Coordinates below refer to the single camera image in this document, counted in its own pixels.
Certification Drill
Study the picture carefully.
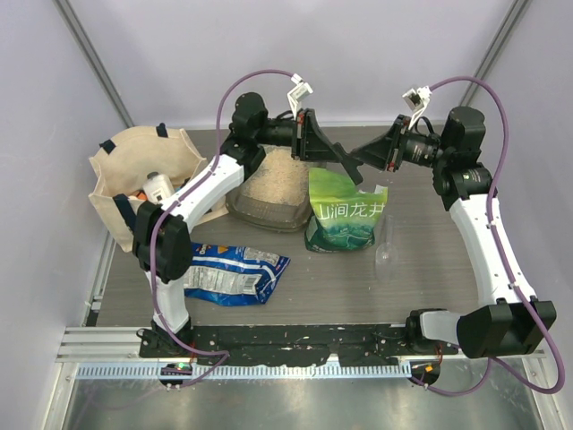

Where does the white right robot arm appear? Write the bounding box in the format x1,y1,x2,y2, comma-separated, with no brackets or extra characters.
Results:
351,107,557,358

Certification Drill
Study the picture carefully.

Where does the green cat litter bag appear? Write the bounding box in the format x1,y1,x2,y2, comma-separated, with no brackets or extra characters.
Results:
304,168,389,253

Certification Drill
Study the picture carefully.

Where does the orange item in tote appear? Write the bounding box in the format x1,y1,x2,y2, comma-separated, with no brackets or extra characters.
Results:
129,190,148,202

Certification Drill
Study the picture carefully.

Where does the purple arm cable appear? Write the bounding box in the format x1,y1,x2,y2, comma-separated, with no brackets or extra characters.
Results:
409,75,565,397
150,69,305,389

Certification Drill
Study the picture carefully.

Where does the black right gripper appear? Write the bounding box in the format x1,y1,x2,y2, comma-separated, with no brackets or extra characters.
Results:
351,115,451,172

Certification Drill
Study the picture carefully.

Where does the aluminium front rail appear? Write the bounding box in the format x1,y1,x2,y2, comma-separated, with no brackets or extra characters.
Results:
56,321,548,382

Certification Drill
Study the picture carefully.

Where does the white bottle in tote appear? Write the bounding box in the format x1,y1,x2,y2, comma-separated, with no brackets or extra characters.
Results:
142,172,175,203

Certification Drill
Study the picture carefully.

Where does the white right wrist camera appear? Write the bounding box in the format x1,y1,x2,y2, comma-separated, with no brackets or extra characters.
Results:
402,86,432,130

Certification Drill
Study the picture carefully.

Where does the blue chip bag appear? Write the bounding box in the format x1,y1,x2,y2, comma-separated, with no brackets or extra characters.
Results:
184,243,291,307

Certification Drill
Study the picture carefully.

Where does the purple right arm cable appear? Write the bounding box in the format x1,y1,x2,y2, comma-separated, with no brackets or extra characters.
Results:
409,75,565,397

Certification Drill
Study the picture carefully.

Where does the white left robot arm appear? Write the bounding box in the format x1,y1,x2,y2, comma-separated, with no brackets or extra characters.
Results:
133,92,363,357

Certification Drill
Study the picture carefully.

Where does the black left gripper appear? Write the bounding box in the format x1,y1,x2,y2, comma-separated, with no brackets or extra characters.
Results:
255,109,342,163

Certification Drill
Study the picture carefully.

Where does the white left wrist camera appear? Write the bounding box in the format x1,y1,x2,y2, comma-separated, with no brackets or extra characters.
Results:
286,73,313,117

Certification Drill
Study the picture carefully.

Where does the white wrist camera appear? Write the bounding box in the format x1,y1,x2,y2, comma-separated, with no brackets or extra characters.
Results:
286,73,313,117
402,86,432,130

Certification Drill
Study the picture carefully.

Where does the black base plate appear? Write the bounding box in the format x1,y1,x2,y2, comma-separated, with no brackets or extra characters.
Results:
138,322,460,368

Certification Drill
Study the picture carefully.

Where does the beige canvas tote bag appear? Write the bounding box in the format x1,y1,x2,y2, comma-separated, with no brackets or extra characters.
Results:
89,124,208,253

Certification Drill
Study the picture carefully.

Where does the translucent grey litter box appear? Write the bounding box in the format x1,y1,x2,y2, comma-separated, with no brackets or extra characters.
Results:
226,145,325,232

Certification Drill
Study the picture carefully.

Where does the clear plastic scoop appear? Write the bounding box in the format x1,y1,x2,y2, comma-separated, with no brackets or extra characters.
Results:
374,215,398,281

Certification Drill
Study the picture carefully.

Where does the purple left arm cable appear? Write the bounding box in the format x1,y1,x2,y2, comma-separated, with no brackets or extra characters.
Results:
150,69,305,389

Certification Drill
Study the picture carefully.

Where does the black bag clip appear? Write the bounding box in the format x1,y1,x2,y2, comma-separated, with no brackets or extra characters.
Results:
338,150,363,185

